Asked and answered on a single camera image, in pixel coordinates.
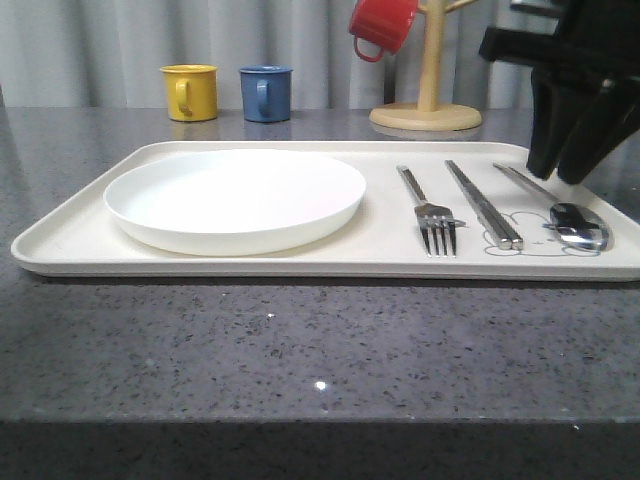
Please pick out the black second-arm gripper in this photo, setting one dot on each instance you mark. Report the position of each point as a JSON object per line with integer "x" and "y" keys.
{"x": 584, "y": 80}

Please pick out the red enamel mug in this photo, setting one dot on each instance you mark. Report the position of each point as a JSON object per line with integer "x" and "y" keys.
{"x": 384, "y": 23}

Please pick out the steel chopstick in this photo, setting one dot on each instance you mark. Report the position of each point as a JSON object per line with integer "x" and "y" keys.
{"x": 517, "y": 240}
{"x": 481, "y": 207}

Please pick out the yellow enamel mug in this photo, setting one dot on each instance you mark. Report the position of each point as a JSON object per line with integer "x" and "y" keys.
{"x": 191, "y": 92}

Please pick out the cream rabbit serving tray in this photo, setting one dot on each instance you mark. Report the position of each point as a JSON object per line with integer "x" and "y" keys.
{"x": 81, "y": 238}

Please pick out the grey curtain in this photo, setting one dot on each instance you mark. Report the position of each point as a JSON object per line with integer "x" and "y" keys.
{"x": 110, "y": 53}

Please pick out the steel fork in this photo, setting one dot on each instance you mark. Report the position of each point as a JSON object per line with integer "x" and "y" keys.
{"x": 436, "y": 223}

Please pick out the wooden mug tree stand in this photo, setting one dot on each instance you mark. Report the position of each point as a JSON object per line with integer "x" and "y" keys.
{"x": 428, "y": 113}

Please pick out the white round plate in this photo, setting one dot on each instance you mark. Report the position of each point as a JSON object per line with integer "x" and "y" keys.
{"x": 235, "y": 202}

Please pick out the blue enamel mug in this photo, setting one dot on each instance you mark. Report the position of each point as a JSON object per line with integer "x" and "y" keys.
{"x": 266, "y": 93}

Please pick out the steel spoon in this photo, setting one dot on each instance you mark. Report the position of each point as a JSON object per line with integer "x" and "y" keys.
{"x": 576, "y": 226}

